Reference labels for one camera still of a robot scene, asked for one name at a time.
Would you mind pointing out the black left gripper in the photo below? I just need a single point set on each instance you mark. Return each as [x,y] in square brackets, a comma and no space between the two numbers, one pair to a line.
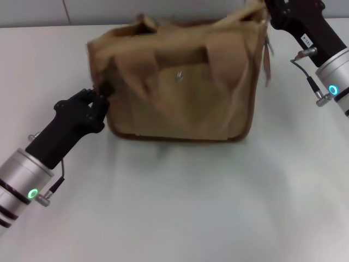
[68,122]

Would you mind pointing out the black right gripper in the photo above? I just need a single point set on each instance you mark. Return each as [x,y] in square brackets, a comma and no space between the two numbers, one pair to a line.
[300,21]

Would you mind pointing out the khaki canvas food bag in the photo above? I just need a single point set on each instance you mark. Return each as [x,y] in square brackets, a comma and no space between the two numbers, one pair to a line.
[185,87]

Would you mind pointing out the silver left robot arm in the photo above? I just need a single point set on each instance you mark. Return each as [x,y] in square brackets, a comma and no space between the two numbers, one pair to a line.
[19,180]

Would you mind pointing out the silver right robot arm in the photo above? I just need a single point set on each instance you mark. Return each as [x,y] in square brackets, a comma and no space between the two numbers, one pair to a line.
[336,79]

